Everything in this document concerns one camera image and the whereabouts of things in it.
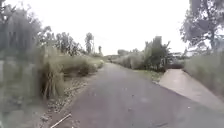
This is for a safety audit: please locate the row of trees and bushes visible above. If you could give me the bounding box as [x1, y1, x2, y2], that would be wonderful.
[108, 0, 224, 98]
[0, 0, 105, 111]

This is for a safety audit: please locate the pale concrete side path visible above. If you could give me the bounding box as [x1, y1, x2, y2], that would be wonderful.
[158, 68, 224, 113]

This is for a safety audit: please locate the grey asphalt path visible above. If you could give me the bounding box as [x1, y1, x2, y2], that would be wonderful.
[65, 62, 224, 128]

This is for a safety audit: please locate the pale stick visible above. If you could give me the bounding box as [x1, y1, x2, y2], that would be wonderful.
[49, 113, 72, 128]

